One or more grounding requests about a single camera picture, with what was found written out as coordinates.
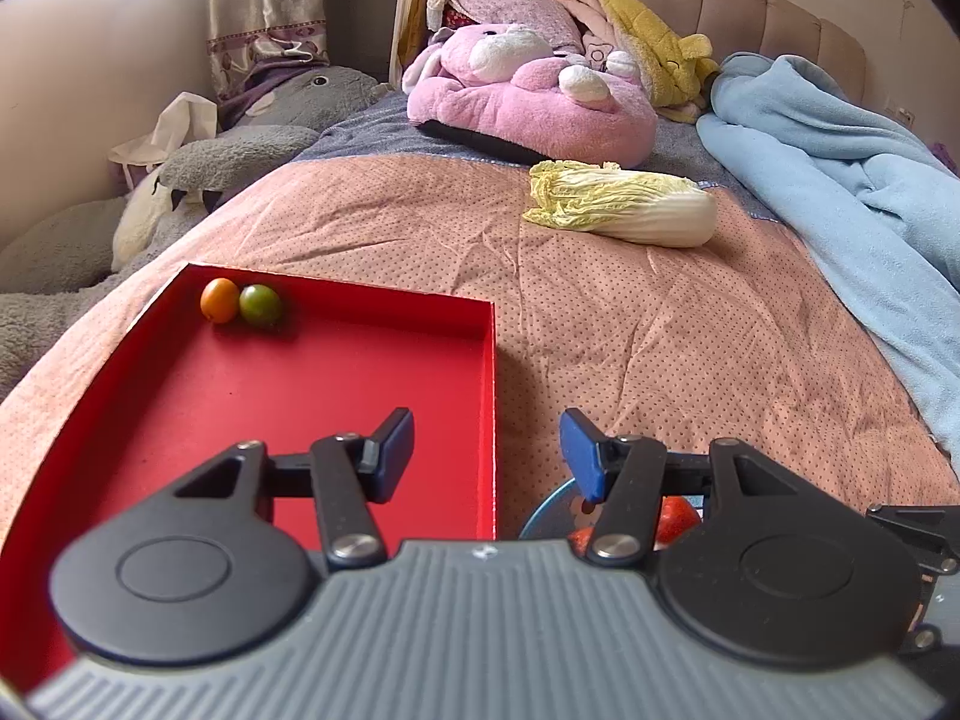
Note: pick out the light blue blanket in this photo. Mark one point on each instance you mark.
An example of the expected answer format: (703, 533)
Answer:
(840, 165)

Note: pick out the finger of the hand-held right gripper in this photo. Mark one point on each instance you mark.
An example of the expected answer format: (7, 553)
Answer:
(907, 525)
(922, 637)

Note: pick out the floral curtain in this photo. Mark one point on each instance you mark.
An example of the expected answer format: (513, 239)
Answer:
(262, 7)

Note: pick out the red tray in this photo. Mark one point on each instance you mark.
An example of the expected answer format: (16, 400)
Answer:
(300, 390)

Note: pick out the small orange tomato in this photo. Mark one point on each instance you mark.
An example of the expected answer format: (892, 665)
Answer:
(219, 300)

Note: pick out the white tote bag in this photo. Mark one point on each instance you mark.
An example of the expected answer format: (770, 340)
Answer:
(169, 131)

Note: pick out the blue bear print plate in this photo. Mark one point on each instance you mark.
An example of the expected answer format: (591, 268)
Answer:
(551, 514)

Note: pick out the pink dotted bed cover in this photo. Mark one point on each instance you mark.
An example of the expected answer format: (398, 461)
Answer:
(637, 330)

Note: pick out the green tomato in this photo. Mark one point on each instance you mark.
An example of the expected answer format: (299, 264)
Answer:
(260, 305)

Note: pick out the grey blue bed sheet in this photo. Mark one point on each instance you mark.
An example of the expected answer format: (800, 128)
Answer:
(360, 127)

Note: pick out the napa cabbage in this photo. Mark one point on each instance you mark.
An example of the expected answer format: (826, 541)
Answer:
(630, 202)

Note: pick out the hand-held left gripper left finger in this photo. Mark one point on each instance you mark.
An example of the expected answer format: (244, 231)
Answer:
(394, 444)

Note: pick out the pink plush rabbit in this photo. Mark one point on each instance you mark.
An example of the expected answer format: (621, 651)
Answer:
(540, 105)

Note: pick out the grey plush animal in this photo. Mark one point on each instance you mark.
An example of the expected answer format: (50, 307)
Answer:
(247, 150)

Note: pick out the pink speckled pillow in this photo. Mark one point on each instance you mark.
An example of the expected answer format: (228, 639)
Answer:
(510, 7)

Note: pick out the yellow plush toy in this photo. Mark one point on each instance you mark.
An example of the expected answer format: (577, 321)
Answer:
(645, 37)

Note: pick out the padded beige headboard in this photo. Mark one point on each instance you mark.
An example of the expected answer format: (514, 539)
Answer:
(750, 7)

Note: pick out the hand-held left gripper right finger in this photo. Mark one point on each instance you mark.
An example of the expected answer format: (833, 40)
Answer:
(581, 451)

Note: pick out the beige hanging cloth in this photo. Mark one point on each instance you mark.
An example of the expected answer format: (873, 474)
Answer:
(416, 7)

